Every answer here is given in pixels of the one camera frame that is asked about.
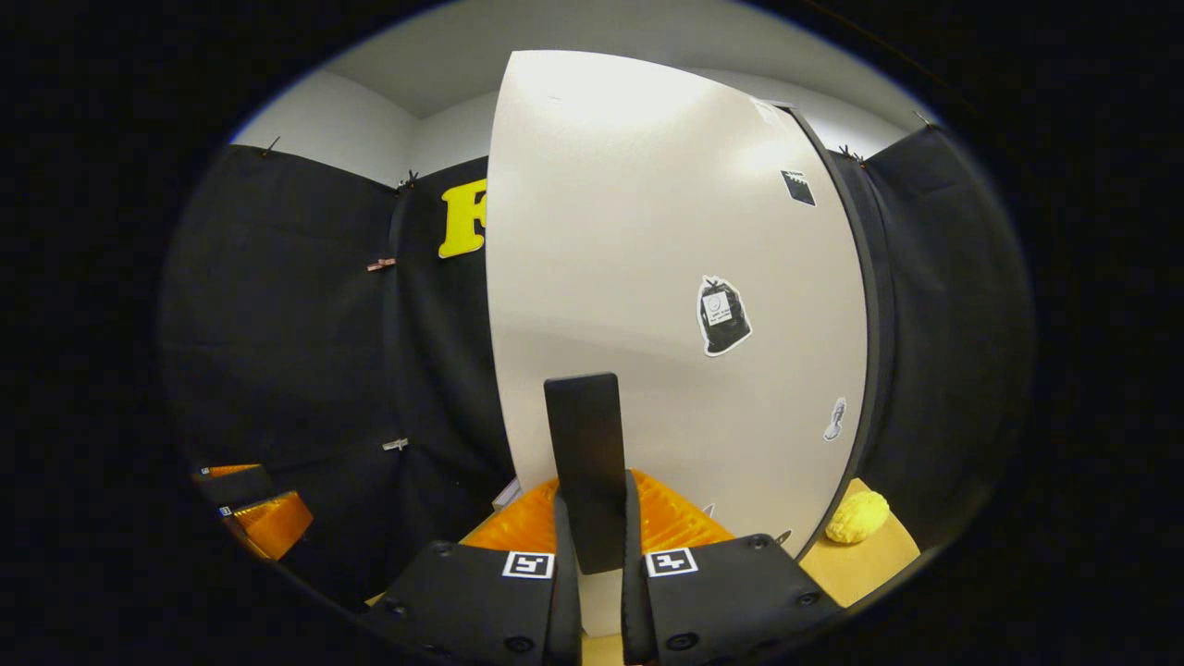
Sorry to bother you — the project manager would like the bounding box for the black backdrop cloth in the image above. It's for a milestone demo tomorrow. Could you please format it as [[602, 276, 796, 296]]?
[[162, 120, 1032, 602]]

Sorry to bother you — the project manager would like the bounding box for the yellow sponge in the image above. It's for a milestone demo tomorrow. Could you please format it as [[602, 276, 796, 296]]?
[[824, 489, 892, 546]]

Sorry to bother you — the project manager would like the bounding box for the beige cabinet door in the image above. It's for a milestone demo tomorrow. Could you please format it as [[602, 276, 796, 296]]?
[[486, 49, 870, 639]]

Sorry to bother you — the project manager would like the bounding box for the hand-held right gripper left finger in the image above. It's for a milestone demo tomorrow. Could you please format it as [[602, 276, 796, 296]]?
[[364, 474, 584, 666]]

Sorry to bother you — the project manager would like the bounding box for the black door handle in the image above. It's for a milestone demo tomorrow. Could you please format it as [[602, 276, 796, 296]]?
[[543, 373, 631, 575]]

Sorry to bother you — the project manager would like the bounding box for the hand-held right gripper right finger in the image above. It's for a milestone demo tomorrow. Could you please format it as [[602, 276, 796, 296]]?
[[620, 468, 845, 666]]

